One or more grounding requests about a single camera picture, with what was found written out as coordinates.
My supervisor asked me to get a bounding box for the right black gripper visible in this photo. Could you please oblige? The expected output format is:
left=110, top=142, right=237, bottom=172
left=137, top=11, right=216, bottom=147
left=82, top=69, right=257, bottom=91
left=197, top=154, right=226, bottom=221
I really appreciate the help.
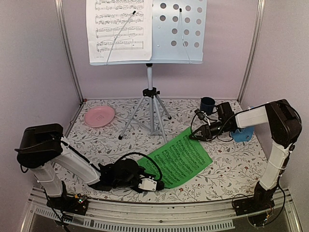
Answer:
left=189, top=120, right=230, bottom=141

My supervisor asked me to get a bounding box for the green paper sheet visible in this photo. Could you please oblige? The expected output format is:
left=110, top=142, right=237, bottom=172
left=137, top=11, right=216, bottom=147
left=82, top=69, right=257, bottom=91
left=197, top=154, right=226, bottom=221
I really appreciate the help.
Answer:
left=148, top=128, right=212, bottom=189

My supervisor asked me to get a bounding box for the light blue music stand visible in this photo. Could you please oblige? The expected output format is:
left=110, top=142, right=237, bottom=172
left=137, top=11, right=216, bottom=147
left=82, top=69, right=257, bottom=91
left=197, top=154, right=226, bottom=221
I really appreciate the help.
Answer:
left=85, top=0, right=207, bottom=135

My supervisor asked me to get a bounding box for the white sheet music page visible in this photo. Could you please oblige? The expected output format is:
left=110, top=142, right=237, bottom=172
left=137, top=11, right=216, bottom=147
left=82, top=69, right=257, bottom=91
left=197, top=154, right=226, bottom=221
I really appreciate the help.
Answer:
left=86, top=0, right=153, bottom=65

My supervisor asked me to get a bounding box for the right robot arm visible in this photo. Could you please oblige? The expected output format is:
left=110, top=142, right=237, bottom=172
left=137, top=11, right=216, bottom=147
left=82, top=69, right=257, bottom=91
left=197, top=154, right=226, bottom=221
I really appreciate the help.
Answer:
left=189, top=99, right=302, bottom=211

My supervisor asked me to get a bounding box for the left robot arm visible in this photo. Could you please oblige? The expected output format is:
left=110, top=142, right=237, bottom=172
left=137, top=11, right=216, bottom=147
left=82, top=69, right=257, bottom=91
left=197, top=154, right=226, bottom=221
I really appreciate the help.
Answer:
left=16, top=123, right=145, bottom=210

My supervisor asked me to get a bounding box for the dark blue mug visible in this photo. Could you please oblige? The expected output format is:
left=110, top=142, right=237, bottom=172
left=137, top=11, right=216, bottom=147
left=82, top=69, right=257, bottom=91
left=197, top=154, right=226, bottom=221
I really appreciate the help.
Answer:
left=199, top=97, right=215, bottom=116

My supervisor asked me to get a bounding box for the blue metronome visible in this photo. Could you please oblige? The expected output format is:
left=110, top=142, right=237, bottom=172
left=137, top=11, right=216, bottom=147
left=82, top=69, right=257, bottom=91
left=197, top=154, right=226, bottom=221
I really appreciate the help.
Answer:
left=230, top=127, right=254, bottom=143

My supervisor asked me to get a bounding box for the pink plate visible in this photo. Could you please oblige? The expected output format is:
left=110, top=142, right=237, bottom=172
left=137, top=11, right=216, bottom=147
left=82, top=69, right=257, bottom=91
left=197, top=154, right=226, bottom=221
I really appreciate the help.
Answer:
left=84, top=105, right=115, bottom=128

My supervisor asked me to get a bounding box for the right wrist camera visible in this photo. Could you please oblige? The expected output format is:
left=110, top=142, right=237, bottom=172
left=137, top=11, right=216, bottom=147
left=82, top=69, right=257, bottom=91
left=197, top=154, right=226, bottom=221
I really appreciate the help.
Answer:
left=194, top=109, right=211, bottom=126

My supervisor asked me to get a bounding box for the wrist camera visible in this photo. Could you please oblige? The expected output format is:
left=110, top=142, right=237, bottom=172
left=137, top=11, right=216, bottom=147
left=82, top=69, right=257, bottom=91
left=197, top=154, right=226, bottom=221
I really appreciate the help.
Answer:
left=194, top=109, right=211, bottom=126
left=138, top=177, right=165, bottom=191

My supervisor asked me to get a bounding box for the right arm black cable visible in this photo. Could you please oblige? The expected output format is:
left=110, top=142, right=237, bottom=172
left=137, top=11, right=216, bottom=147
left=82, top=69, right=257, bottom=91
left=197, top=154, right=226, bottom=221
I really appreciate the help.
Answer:
left=190, top=106, right=242, bottom=142

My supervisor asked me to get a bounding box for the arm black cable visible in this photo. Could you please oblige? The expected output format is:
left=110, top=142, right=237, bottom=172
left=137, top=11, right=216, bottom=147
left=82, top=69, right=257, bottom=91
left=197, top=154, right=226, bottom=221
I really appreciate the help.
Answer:
left=190, top=106, right=242, bottom=142
left=118, top=152, right=164, bottom=182

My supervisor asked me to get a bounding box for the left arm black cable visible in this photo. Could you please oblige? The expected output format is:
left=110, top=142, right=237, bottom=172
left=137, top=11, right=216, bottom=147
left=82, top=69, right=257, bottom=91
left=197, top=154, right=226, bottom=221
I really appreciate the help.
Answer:
left=118, top=152, right=164, bottom=182

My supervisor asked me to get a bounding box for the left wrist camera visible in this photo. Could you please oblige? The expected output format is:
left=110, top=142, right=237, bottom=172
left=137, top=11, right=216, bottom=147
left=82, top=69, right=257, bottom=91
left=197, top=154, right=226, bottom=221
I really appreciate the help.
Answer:
left=138, top=177, right=165, bottom=191

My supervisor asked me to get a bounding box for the front aluminium rail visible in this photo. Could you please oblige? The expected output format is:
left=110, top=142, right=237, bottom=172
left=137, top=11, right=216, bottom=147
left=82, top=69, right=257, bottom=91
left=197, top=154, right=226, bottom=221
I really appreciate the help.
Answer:
left=21, top=188, right=303, bottom=232

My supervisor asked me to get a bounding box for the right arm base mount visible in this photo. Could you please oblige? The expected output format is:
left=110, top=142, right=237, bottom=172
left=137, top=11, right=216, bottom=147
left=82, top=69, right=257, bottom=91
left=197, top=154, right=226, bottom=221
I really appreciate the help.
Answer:
left=231, top=194, right=275, bottom=227

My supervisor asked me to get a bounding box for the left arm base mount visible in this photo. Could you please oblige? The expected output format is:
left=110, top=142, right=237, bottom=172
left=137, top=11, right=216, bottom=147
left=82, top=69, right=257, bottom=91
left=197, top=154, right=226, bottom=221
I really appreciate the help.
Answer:
left=46, top=195, right=88, bottom=216

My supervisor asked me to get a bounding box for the right aluminium frame post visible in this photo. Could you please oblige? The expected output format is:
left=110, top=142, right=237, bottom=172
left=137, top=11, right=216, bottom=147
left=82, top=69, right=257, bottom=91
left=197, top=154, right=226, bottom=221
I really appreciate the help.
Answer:
left=237, top=0, right=266, bottom=104

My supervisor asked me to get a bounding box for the aluminium frame post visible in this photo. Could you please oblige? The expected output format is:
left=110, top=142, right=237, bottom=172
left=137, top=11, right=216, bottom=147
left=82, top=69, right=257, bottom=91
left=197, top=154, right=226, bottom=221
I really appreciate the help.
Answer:
left=55, top=0, right=84, bottom=104
left=237, top=0, right=266, bottom=104

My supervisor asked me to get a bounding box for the left aluminium frame post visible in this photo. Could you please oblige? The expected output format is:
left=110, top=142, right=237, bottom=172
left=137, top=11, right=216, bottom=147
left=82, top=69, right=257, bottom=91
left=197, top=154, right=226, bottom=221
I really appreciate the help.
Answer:
left=55, top=0, right=84, bottom=104

